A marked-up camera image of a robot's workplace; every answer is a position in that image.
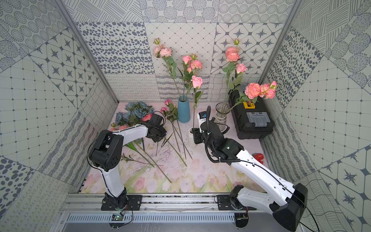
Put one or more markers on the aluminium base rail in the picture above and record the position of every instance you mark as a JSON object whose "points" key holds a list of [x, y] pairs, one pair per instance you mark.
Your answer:
{"points": [[175, 203]]}

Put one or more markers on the clear glass vase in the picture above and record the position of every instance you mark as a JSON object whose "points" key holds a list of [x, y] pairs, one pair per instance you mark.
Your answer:
{"points": [[222, 110]]}

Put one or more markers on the blue grey rose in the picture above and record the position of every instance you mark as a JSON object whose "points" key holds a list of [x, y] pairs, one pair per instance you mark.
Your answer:
{"points": [[135, 112]]}

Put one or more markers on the pink flower bunch on table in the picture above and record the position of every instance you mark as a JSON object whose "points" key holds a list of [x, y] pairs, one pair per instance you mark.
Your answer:
{"points": [[164, 141]]}

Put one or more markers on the pink carnation spray stem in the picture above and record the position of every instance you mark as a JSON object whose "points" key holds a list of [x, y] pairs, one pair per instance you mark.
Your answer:
{"points": [[162, 52]]}

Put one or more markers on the large pink peony spray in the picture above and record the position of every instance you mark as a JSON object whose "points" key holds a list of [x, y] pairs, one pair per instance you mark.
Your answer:
{"points": [[232, 56]]}

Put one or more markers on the black toolbox yellow label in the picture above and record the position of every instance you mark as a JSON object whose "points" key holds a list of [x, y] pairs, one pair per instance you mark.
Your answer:
{"points": [[250, 122]]}

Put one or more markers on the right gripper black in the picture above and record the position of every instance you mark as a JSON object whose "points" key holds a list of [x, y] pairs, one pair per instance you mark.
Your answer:
{"points": [[197, 135]]}

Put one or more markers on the red orange pliers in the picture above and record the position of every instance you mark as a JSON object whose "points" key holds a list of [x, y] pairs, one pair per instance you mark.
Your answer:
{"points": [[259, 157]]}

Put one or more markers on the pink rose single stem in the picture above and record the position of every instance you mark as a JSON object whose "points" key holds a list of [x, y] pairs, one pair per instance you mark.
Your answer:
{"points": [[185, 74]]}

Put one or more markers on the small white ribbed vase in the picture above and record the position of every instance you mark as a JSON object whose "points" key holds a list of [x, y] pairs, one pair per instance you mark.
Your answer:
{"points": [[191, 142]]}

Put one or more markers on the tall blue ceramic vase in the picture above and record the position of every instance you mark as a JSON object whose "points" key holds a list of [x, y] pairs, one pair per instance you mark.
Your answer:
{"points": [[183, 109]]}

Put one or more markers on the magenta rosebud stem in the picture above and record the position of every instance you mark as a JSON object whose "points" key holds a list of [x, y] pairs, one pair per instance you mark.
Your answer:
{"points": [[177, 140]]}

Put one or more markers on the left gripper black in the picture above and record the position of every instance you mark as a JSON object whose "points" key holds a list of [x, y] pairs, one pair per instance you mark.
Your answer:
{"points": [[158, 136]]}

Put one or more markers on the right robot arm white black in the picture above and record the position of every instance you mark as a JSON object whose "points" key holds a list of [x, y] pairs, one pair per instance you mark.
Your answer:
{"points": [[288, 215]]}

